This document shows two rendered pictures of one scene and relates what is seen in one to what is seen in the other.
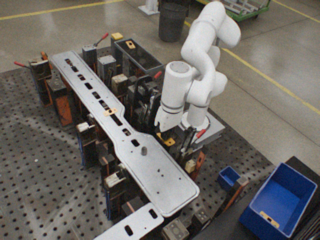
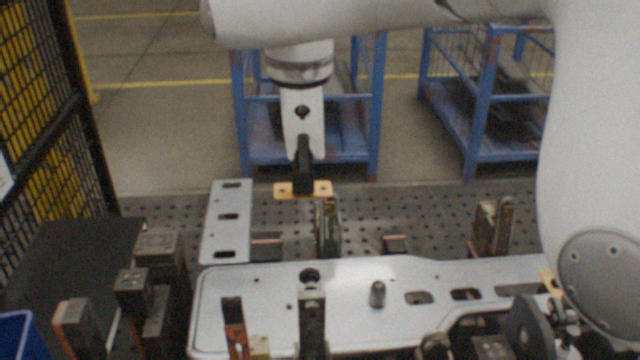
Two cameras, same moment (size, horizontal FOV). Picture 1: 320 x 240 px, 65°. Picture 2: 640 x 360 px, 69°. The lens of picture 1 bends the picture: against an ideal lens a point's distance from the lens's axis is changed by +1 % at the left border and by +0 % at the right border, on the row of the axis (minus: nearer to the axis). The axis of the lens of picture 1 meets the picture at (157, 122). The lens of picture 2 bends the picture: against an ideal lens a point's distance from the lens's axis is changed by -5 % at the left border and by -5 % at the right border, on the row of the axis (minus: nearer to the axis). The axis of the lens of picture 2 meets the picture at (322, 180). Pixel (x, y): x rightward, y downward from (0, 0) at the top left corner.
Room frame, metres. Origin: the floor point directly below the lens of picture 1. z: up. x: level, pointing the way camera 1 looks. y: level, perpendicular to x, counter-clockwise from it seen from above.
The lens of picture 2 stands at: (1.04, -0.48, 1.67)
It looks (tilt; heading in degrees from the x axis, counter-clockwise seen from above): 34 degrees down; 128
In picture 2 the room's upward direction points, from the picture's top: straight up
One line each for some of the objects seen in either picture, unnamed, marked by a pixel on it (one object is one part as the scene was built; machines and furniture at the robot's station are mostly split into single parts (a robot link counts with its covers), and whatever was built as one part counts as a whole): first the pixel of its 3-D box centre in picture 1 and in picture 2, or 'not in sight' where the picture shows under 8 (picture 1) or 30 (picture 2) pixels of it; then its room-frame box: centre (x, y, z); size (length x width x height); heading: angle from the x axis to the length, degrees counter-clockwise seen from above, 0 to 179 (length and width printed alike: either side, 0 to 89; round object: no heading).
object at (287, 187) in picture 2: (165, 137); (302, 187); (0.66, -0.04, 1.25); 0.08 x 0.04 x 0.01; 43
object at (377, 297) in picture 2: (144, 150); (377, 294); (0.75, 0.04, 1.02); 0.03 x 0.03 x 0.07
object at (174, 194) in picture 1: (107, 111); (562, 283); (1.01, 0.30, 1.00); 1.38 x 0.22 x 0.02; 43
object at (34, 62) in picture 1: (44, 82); not in sight; (1.30, 0.81, 0.88); 0.15 x 0.11 x 0.36; 133
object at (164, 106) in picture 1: (173, 102); (299, 63); (0.66, -0.04, 1.44); 0.09 x 0.08 x 0.03; 133
